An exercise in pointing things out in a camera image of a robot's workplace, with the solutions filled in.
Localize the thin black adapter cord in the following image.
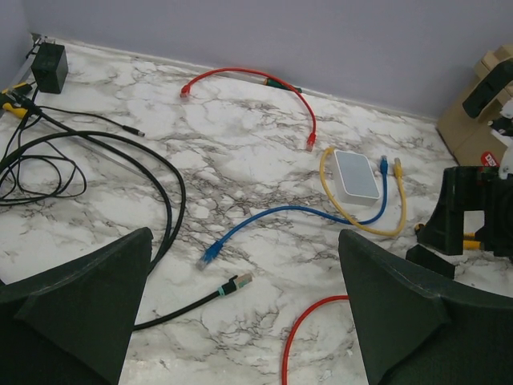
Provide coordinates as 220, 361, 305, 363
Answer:
0, 86, 146, 201

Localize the yellow black screwdriver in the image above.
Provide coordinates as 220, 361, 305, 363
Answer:
1, 82, 33, 119

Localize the black ethernet cable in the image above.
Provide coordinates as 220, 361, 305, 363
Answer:
0, 131, 255, 332

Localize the red ethernet cable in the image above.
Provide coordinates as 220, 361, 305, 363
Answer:
180, 67, 318, 152
281, 294, 349, 385

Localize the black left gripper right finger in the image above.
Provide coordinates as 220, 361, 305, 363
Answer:
338, 229, 512, 384

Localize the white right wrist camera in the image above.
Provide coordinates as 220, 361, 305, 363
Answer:
487, 99, 513, 180

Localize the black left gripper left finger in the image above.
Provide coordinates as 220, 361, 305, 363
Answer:
1, 228, 152, 384

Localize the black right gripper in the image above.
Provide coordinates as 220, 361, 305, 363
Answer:
406, 63, 513, 280

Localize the yellow ethernet cable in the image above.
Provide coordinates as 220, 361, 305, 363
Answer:
319, 147, 408, 237

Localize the white small router box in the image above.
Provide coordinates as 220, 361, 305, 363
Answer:
329, 149, 381, 206

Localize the blue ethernet cable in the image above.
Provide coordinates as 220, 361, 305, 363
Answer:
196, 155, 390, 271

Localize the black power adapter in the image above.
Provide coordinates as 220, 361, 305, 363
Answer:
30, 43, 68, 95

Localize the tan plastic tool case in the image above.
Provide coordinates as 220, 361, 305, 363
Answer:
437, 44, 512, 166

